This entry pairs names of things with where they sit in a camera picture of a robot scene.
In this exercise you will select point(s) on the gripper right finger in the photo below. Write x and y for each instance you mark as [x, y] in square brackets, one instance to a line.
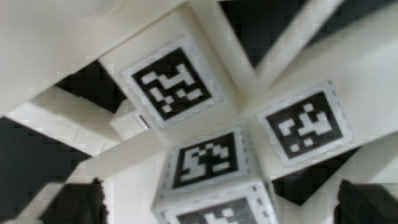
[367, 203]

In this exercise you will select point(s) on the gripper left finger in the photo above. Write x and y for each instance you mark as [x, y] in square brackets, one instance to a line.
[77, 206]

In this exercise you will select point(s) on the small white tagged cube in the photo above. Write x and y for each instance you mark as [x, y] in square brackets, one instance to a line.
[237, 204]

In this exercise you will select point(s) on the white chair back frame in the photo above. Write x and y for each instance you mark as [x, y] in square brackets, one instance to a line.
[61, 33]

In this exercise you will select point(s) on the white chair seat part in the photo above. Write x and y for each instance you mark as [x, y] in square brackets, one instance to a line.
[177, 160]

